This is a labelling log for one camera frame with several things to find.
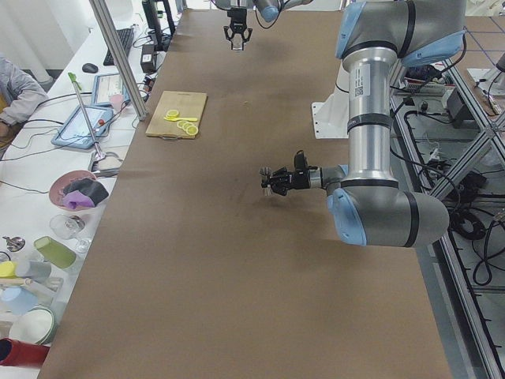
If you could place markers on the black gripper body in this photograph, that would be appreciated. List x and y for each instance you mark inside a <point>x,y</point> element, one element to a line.
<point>237,24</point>
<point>301,179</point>

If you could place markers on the light blue cup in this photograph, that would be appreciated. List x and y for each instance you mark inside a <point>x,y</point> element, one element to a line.
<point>19,300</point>

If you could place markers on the steel jigger measuring cup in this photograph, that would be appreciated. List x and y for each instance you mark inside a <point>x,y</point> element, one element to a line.
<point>266,192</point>

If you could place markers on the small clear shot glass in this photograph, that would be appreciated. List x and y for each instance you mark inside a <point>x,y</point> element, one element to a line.
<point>237,44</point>

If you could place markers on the pink bowl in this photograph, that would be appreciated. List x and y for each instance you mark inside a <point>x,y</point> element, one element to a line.
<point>56,194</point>

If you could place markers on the white bowl green rim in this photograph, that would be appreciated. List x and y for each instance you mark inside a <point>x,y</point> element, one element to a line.
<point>37,326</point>

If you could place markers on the red cup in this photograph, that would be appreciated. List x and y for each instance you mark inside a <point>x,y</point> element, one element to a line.
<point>21,354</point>

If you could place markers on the person in grey jacket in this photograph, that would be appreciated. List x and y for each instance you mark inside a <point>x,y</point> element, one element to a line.
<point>21,94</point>

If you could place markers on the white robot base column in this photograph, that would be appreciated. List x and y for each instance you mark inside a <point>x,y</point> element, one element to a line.
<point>330,118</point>

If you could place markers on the long metal rod tool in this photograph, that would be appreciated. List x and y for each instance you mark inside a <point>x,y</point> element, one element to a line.
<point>99,154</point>

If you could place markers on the aluminium frame post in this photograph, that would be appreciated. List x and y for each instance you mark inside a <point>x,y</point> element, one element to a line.
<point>107,27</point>

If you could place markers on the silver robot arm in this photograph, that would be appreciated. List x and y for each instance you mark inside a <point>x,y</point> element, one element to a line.
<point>267,12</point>
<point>368,207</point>

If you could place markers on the yellow plastic knife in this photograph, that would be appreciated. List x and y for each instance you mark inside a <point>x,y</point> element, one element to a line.
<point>176,119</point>

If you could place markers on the yellow cup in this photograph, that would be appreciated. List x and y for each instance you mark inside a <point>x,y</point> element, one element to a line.
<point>8,269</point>

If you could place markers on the purple and black cloth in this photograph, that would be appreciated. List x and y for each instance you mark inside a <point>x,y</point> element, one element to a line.
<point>85,193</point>

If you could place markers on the grey cup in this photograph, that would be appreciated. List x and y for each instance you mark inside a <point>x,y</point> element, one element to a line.
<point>35,270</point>

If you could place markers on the black computer mouse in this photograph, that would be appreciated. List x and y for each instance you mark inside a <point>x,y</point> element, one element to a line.
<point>89,68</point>

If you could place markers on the pink small cup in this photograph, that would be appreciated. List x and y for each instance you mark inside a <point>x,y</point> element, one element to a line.
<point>116,101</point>

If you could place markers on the clear wine glass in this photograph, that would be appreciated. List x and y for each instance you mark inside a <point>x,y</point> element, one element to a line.
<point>70,227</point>

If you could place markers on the wooden cutting board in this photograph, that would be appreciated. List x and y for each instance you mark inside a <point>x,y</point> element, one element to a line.
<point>189,104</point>

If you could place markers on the blue teach pendant tablet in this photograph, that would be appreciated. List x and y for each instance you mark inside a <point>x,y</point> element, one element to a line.
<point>75,132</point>

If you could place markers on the green plastic cup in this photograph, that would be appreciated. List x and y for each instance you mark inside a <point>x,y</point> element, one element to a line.
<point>56,253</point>

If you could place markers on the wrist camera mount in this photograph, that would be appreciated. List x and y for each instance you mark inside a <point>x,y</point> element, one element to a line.
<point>300,161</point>

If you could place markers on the lemon slice stack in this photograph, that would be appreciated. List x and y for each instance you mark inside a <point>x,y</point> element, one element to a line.
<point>188,127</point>

